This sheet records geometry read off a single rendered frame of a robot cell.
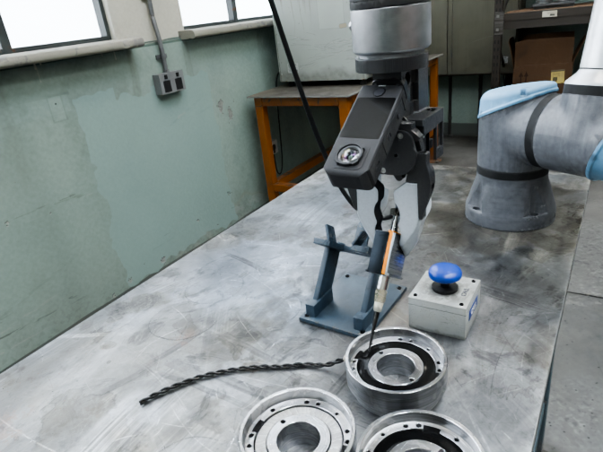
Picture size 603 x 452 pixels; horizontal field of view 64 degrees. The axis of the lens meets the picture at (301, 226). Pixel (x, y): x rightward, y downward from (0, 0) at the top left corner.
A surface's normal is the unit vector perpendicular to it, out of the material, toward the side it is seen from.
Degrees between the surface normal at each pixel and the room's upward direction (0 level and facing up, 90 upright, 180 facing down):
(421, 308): 90
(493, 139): 90
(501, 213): 73
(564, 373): 0
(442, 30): 90
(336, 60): 89
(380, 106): 32
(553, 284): 0
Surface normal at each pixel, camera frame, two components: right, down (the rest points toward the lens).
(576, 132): -0.85, 0.12
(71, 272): 0.85, 0.13
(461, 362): -0.11, -0.91
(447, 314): -0.52, 0.40
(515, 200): -0.30, 0.13
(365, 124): -0.36, -0.55
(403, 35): 0.18, 0.38
